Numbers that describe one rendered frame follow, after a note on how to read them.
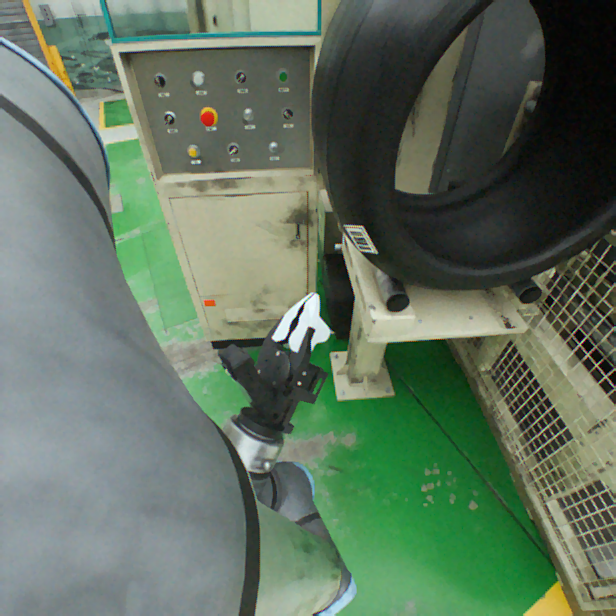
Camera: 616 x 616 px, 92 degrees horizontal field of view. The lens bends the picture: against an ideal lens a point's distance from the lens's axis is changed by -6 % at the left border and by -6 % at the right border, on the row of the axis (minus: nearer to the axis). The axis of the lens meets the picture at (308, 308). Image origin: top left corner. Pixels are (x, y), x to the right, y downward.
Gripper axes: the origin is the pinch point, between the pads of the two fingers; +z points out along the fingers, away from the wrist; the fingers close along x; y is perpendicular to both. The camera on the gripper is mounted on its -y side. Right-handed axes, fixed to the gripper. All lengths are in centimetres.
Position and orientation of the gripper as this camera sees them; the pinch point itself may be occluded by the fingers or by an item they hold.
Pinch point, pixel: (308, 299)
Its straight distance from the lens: 46.8
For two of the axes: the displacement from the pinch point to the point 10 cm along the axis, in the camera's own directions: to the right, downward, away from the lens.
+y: 6.3, 3.7, 6.8
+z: 4.3, -9.0, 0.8
